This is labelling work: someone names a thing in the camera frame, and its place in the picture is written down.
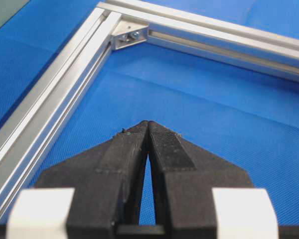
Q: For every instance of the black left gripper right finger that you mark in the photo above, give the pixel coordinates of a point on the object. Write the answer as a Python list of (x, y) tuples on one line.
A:
[(183, 175)]

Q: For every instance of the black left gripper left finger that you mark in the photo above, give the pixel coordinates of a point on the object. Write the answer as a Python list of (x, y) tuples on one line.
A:
[(108, 183)]

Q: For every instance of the aluminium extrusion square frame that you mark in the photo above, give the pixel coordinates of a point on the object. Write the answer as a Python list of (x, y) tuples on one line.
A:
[(261, 36)]

